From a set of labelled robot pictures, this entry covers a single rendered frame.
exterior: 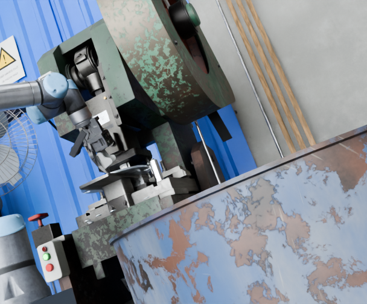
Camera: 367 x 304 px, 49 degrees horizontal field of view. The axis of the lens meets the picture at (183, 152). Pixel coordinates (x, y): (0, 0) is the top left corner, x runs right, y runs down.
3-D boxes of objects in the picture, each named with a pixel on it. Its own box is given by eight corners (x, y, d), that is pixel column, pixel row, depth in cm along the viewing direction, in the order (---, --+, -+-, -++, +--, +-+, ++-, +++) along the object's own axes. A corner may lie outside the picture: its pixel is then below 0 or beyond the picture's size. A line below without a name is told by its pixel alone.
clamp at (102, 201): (117, 204, 171) (110, 182, 174) (86, 218, 176) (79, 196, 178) (124, 204, 177) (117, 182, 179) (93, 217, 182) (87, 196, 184)
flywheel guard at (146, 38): (183, 79, 124) (104, -124, 141) (109, 117, 132) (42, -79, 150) (248, 126, 220) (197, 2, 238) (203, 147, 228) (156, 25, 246)
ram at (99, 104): (124, 148, 162) (101, 84, 168) (93, 162, 166) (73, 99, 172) (142, 151, 178) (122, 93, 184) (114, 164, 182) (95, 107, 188)
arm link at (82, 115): (64, 117, 139) (73, 112, 147) (71, 129, 140) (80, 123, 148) (82, 108, 138) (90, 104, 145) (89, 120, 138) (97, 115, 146)
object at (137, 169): (156, 172, 175) (155, 171, 176) (143, 161, 147) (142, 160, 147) (94, 196, 176) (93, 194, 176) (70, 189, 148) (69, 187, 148)
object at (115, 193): (119, 206, 141) (108, 171, 143) (87, 220, 145) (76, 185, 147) (150, 204, 164) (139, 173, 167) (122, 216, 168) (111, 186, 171)
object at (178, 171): (186, 174, 162) (177, 151, 164) (151, 190, 166) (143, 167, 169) (191, 175, 167) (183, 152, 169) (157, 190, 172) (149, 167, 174)
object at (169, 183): (174, 191, 150) (169, 177, 151) (78, 231, 163) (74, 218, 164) (199, 190, 178) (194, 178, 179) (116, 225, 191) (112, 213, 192)
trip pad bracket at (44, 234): (63, 269, 151) (49, 220, 155) (43, 277, 154) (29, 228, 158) (72, 266, 157) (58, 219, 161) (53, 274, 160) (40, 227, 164)
